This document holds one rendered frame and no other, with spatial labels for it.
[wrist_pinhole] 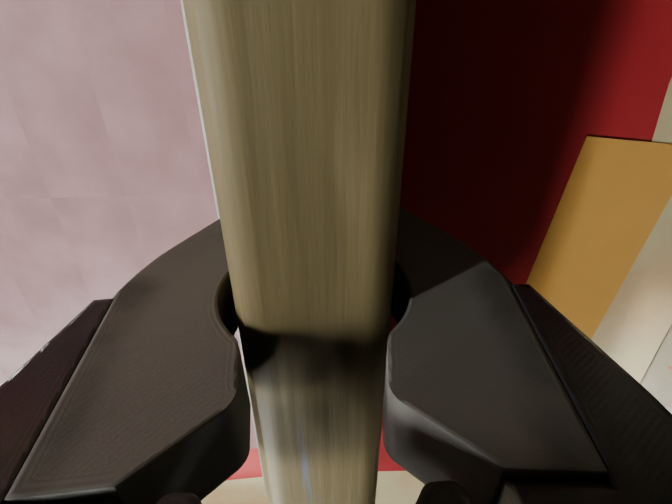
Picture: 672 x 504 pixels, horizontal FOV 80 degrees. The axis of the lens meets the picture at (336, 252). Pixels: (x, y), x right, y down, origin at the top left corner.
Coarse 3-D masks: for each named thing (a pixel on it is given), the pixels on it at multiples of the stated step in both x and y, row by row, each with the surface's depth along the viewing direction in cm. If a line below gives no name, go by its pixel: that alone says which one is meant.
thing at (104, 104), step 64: (0, 0) 13; (64, 0) 13; (128, 0) 13; (448, 0) 13; (512, 0) 13; (576, 0) 13; (640, 0) 14; (0, 64) 14; (64, 64) 14; (128, 64) 14; (448, 64) 14; (512, 64) 14; (576, 64) 14; (640, 64) 15; (0, 128) 15; (64, 128) 15; (128, 128) 15; (192, 128) 15; (448, 128) 15; (512, 128) 16; (576, 128) 16; (640, 128) 16; (0, 192) 16; (64, 192) 16; (128, 192) 16; (192, 192) 16
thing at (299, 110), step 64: (192, 0) 5; (256, 0) 5; (320, 0) 5; (384, 0) 5; (256, 64) 5; (320, 64) 5; (384, 64) 5; (256, 128) 5; (320, 128) 5; (384, 128) 6; (256, 192) 6; (320, 192) 6; (384, 192) 6; (256, 256) 6; (320, 256) 6; (384, 256) 7; (256, 320) 7; (320, 320) 7; (384, 320) 8; (256, 384) 8; (320, 384) 8; (320, 448) 9
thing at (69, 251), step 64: (448, 192) 17; (512, 192) 17; (0, 256) 17; (64, 256) 18; (128, 256) 18; (512, 256) 19; (0, 320) 19; (64, 320) 19; (0, 384) 21; (256, 448) 25; (384, 448) 26
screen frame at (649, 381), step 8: (664, 344) 22; (656, 352) 22; (664, 352) 22; (656, 360) 22; (664, 360) 22; (648, 368) 23; (656, 368) 22; (664, 368) 22; (648, 376) 23; (656, 376) 22; (664, 376) 22; (648, 384) 23; (656, 384) 22; (664, 384) 22; (656, 392) 22; (664, 392) 22; (664, 400) 22
